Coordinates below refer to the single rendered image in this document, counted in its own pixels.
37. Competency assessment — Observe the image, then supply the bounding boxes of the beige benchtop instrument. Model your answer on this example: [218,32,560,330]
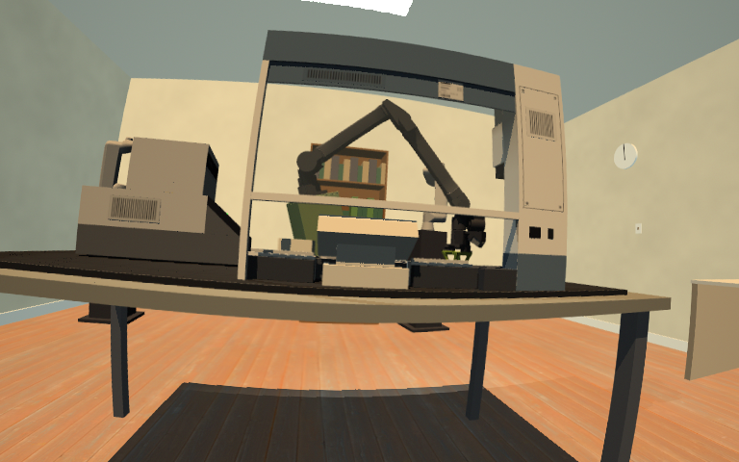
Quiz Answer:
[75,137,241,266]

